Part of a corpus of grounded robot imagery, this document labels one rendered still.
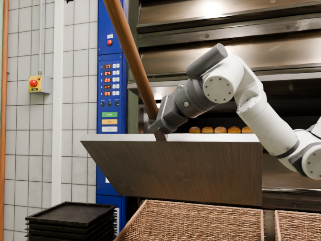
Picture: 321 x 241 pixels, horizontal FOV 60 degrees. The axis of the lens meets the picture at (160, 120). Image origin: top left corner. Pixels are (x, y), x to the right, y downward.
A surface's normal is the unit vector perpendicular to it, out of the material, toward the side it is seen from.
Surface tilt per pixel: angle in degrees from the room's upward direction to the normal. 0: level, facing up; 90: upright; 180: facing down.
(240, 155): 140
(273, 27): 90
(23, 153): 90
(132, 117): 90
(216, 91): 124
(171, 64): 70
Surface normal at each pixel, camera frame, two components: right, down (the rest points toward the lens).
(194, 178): -0.20, 0.74
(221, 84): -0.43, 0.52
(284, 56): -0.29, -0.38
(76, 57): -0.31, -0.04
